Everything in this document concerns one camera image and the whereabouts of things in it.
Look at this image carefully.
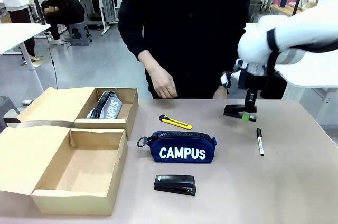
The wooden background table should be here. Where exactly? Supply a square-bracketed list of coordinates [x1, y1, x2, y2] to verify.
[270, 2, 302, 16]

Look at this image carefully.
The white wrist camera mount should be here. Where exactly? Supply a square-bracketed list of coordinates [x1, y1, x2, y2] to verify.
[231, 59, 250, 89]

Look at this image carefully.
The small black stapler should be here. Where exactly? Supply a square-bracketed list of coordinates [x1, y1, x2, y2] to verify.
[223, 104, 257, 123]

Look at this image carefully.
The black stapler with white label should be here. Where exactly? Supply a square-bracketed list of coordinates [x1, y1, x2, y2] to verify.
[154, 174, 197, 197]

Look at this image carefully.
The white table with leg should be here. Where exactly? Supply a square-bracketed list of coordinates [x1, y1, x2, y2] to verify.
[0, 23, 51, 92]

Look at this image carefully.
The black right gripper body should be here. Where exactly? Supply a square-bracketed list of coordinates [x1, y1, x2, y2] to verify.
[245, 72, 269, 91]

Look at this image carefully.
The large open cardboard box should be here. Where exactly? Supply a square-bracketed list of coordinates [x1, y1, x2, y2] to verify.
[0, 126, 129, 217]

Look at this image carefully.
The person's left hand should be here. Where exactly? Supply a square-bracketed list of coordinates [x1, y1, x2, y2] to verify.
[213, 86, 228, 100]

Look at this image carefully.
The person's right hand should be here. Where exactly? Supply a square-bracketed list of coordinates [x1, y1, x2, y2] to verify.
[144, 49, 178, 100]

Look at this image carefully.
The white side table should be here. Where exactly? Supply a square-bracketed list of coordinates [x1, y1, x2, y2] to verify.
[274, 49, 338, 127]

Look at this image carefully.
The person's right forearm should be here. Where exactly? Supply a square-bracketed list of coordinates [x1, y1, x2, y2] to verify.
[118, 10, 156, 62]

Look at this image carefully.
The blue Campus pencil case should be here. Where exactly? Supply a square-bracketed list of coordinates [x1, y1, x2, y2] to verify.
[136, 130, 218, 163]

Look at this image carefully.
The wristwatch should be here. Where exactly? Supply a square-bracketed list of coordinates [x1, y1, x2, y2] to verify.
[221, 72, 233, 89]

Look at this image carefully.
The grey Campus pencil case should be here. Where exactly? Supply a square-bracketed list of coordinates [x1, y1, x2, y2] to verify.
[86, 90, 124, 120]

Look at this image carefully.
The yellow utility knife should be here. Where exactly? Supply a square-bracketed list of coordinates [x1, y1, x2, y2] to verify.
[159, 114, 193, 130]

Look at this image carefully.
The cardboard box holding grey case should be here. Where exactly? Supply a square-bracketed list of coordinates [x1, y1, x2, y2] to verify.
[17, 86, 139, 140]

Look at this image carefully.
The black hanging floor cable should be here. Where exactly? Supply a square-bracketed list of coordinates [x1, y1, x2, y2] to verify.
[46, 31, 59, 90]

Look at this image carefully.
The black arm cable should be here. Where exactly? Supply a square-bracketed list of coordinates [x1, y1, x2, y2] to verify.
[266, 30, 338, 77]

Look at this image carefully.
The person in black cardigan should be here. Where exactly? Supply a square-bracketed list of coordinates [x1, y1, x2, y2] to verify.
[118, 0, 250, 100]

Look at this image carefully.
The black marker pen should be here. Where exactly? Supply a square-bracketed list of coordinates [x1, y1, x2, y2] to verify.
[256, 127, 265, 157]

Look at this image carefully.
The seated person in black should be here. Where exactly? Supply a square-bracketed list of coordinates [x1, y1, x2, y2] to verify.
[36, 0, 86, 46]

